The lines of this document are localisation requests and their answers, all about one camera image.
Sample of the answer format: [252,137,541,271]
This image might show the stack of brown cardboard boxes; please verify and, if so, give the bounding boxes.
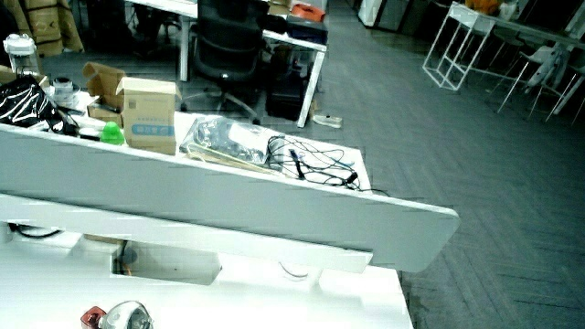
[3,0,86,58]

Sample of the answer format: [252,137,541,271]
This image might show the small red object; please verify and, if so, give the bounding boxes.
[80,305,108,329]

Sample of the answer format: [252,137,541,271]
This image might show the cardboard box with blue label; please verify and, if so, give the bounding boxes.
[115,76,183,156]

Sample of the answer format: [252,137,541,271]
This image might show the flat brown cardboard box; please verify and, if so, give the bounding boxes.
[86,101,125,129]

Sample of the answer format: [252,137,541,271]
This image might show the black plastic bag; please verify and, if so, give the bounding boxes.
[0,74,64,133]

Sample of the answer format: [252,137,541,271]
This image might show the clear round container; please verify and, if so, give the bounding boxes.
[48,77,82,107]

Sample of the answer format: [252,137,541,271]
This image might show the white office desk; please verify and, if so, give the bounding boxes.
[126,0,329,130]

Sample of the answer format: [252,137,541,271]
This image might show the yellow object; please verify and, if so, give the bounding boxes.
[464,0,503,16]

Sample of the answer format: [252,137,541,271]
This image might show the white cabinet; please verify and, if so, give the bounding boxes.
[357,0,431,32]

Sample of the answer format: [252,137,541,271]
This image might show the open brown cardboard box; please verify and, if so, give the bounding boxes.
[81,61,127,111]

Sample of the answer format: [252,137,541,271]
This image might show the clear plastic bag of parts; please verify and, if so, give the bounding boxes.
[179,115,285,166]

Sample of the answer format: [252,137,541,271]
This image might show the white shoe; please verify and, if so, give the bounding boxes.
[312,113,344,130]

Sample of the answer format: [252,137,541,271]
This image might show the tangled black cables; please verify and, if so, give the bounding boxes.
[266,134,390,198]

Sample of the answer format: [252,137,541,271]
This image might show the orange bag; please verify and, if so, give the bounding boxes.
[290,3,327,24]

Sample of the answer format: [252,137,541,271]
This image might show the silver round glass object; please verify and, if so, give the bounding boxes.
[97,300,154,329]

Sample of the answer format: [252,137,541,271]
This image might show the white lidded clear jar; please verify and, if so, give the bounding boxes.
[3,32,41,77]

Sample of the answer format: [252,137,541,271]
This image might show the beige flat envelope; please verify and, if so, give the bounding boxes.
[184,143,281,175]

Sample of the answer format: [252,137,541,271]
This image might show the white stool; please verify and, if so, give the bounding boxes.
[496,44,572,116]

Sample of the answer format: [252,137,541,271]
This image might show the white hanging cloth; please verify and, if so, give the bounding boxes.
[524,44,571,90]

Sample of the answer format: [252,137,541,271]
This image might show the green plastic dome cap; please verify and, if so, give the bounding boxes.
[99,121,126,147]

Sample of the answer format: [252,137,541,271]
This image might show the dark blue crate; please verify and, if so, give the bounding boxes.
[286,15,330,46]

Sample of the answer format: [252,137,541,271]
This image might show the black computer tower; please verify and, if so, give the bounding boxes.
[265,44,317,122]

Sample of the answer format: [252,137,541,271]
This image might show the white metal frame table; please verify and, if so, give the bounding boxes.
[421,1,585,93]

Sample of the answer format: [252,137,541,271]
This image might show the black cable loop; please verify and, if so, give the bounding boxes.
[7,222,63,240]

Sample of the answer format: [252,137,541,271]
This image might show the white desk partition panel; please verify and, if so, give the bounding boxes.
[0,122,461,274]

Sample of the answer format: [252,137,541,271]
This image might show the black office chair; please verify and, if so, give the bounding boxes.
[179,0,271,125]

